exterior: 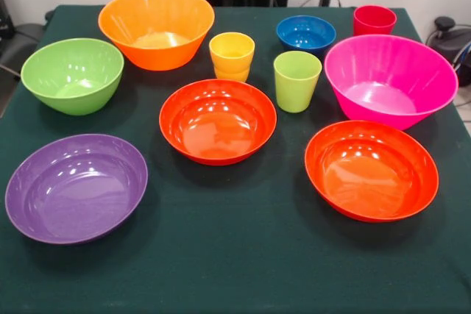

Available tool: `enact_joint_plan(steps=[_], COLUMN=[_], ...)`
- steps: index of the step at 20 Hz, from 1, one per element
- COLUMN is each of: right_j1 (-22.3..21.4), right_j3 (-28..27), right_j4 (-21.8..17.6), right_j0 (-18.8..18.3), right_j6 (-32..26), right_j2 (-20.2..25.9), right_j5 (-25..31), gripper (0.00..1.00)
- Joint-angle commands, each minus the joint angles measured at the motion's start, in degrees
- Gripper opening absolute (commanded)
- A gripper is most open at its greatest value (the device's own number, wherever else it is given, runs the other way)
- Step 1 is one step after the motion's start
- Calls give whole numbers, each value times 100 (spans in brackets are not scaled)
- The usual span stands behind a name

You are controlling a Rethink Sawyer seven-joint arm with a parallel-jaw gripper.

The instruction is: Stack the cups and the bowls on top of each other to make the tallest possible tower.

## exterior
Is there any red plastic bowl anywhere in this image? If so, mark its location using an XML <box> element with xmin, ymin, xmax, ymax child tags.
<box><xmin>158</xmin><ymin>78</ymin><xmax>278</xmax><ymax>166</ymax></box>
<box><xmin>304</xmin><ymin>119</ymin><xmax>440</xmax><ymax>224</ymax></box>

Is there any blue plastic bowl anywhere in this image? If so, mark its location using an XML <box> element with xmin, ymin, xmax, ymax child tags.
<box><xmin>276</xmin><ymin>15</ymin><xmax>337</xmax><ymax>58</ymax></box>

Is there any green plastic cup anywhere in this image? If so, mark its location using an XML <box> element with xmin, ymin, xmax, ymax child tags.
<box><xmin>272</xmin><ymin>50</ymin><xmax>323</xmax><ymax>113</ymax></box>

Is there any yellow plastic cup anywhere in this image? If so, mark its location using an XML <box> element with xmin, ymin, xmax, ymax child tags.
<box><xmin>208</xmin><ymin>32</ymin><xmax>256</xmax><ymax>83</ymax></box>

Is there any dark green tablecloth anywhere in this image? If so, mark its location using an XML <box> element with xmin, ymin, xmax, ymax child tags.
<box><xmin>0</xmin><ymin>4</ymin><xmax>471</xmax><ymax>314</ymax></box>

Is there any orange plastic bowl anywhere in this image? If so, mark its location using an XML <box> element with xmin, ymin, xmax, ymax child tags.
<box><xmin>97</xmin><ymin>0</ymin><xmax>216</xmax><ymax>72</ymax></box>

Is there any pink plastic bowl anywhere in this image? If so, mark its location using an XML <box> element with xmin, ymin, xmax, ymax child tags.
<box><xmin>323</xmin><ymin>34</ymin><xmax>459</xmax><ymax>132</ymax></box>

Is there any purple plastic bowl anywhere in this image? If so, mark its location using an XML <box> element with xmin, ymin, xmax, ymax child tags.
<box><xmin>4</xmin><ymin>133</ymin><xmax>149</xmax><ymax>246</ymax></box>

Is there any red plastic cup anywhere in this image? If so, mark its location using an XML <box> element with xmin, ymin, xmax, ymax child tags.
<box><xmin>353</xmin><ymin>4</ymin><xmax>397</xmax><ymax>38</ymax></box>

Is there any green plastic bowl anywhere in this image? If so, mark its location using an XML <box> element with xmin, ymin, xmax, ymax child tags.
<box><xmin>20</xmin><ymin>37</ymin><xmax>125</xmax><ymax>116</ymax></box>

